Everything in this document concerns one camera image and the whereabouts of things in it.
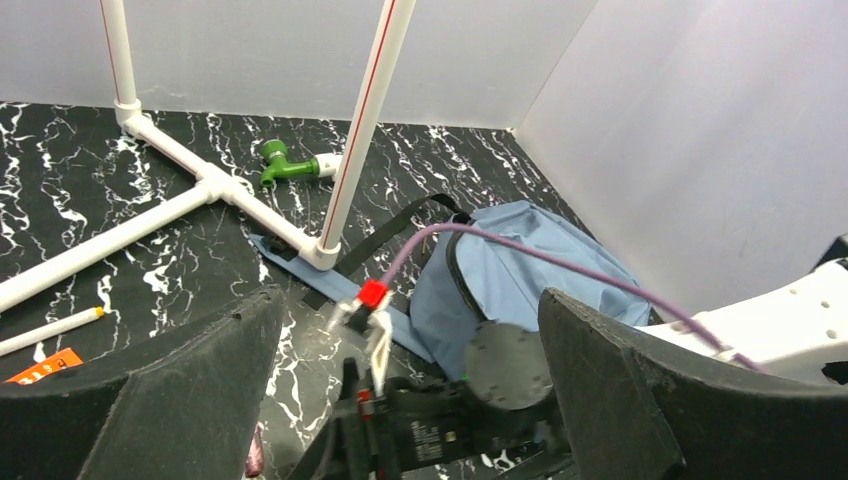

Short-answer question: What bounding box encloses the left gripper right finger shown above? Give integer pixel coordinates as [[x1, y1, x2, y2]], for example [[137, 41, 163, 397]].
[[538, 288, 847, 479]]

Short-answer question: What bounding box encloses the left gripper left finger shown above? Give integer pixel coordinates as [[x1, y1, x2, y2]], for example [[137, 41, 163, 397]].
[[1, 286, 284, 479]]

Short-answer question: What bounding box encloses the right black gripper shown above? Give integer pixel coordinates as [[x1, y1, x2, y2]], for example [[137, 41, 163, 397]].
[[291, 322, 570, 479]]

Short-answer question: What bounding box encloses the orange green treehouse book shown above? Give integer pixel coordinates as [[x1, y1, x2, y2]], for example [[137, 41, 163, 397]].
[[6, 348, 84, 385]]

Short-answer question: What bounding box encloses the blue student backpack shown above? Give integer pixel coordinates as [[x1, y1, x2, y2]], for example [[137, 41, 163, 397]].
[[251, 194, 652, 380]]

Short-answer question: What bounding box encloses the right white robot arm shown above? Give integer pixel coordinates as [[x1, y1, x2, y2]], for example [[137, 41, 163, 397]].
[[291, 240, 847, 479]]

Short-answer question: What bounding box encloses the pink stapler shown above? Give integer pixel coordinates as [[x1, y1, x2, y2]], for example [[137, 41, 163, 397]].
[[244, 424, 265, 479]]

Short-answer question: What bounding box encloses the white vertical pvc pipe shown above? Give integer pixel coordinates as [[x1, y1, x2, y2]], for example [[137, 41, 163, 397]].
[[312, 0, 416, 271]]

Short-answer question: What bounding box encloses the white slanted pvc pipe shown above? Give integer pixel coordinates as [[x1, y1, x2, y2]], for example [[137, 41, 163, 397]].
[[1, 102, 347, 320]]

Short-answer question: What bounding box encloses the green plastic tap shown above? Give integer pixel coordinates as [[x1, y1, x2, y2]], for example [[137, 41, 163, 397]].
[[260, 139, 320, 188]]

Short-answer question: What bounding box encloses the thin white rear pipe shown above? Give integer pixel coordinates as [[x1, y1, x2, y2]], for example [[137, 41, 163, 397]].
[[99, 0, 142, 127]]

